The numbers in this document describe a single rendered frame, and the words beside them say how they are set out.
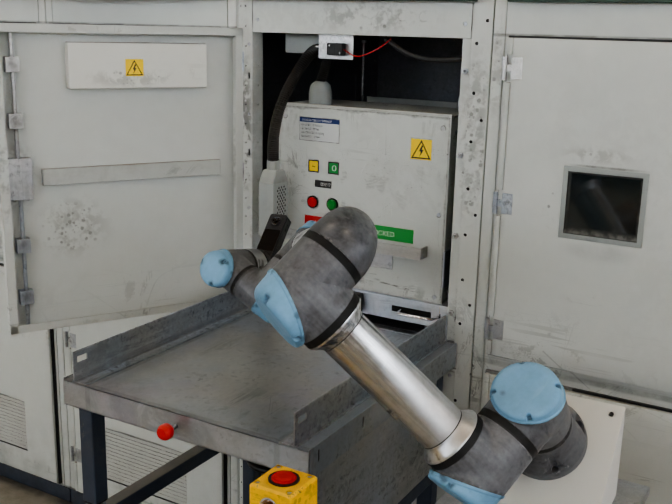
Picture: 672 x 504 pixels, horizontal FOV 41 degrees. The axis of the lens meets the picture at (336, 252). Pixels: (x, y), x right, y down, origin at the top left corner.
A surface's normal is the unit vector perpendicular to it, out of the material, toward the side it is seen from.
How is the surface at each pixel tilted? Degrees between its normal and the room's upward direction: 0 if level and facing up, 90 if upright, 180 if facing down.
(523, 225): 90
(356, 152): 90
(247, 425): 0
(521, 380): 38
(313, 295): 74
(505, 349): 90
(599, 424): 45
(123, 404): 90
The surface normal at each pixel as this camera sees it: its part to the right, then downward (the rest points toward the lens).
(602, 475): -0.33, -0.55
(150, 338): 0.86, 0.14
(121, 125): 0.50, 0.22
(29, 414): -0.50, 0.20
